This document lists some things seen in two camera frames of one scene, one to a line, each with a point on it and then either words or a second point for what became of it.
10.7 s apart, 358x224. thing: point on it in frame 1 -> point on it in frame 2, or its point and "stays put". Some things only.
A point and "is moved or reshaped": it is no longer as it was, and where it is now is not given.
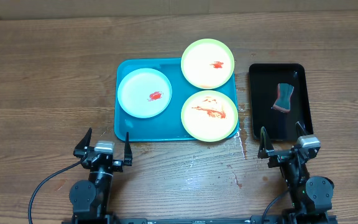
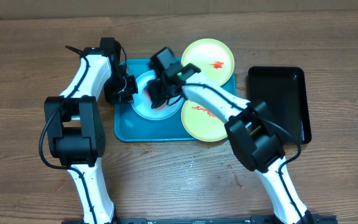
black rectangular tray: [264, 81] stays put
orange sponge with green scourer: [282, 104] -> [150, 98]
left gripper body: [116, 166] -> [119, 89]
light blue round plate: [144, 93] is moved or reshaped
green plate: [209, 116] stays put
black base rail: [281, 218] stays put
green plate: [207, 63] stays put
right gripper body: [278, 157] -> [161, 90]
